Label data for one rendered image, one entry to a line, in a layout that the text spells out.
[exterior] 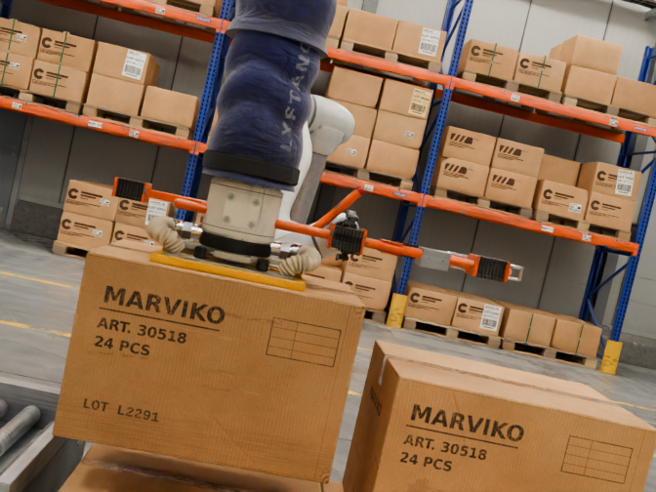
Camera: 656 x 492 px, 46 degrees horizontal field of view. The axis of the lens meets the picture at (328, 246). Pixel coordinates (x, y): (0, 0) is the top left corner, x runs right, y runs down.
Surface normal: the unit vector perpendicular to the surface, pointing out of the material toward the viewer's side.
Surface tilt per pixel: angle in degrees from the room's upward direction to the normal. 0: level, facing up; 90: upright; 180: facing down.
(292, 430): 90
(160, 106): 89
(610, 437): 90
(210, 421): 90
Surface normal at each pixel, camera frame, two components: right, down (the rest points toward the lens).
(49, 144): 0.08, 0.07
